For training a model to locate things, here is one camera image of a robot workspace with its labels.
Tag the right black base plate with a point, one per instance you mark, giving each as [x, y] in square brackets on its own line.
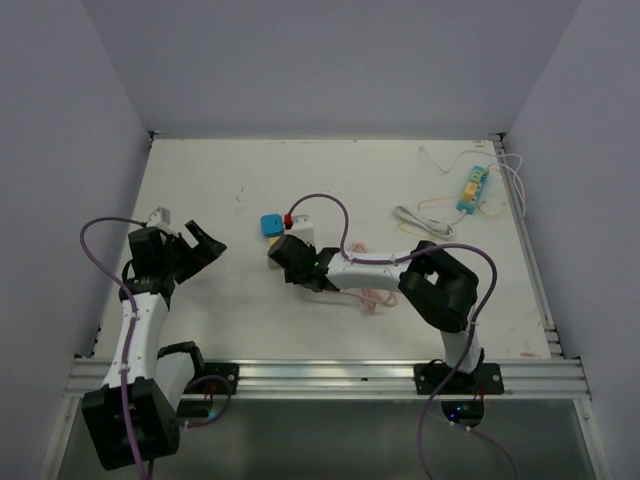
[450, 380]

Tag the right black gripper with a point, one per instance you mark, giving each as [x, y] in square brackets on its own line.
[291, 277]

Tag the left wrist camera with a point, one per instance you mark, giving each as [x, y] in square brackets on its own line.
[160, 217]

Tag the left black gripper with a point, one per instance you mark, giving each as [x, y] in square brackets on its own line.
[200, 255]

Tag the aluminium rail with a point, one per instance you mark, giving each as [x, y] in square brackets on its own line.
[551, 379]

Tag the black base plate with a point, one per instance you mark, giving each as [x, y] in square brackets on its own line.
[224, 378]
[450, 380]

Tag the blue plug adapter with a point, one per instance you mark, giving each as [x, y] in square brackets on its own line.
[271, 225]

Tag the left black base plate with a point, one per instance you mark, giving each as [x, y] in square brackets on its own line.
[224, 378]

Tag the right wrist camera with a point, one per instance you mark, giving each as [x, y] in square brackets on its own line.
[301, 226]

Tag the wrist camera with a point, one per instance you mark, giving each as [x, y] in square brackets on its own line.
[160, 217]
[301, 226]

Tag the pink power strip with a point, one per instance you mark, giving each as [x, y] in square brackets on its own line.
[370, 295]

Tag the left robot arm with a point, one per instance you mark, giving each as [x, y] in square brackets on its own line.
[133, 417]

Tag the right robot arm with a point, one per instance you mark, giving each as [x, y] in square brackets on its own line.
[442, 290]

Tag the teal power strip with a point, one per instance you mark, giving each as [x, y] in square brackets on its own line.
[480, 176]

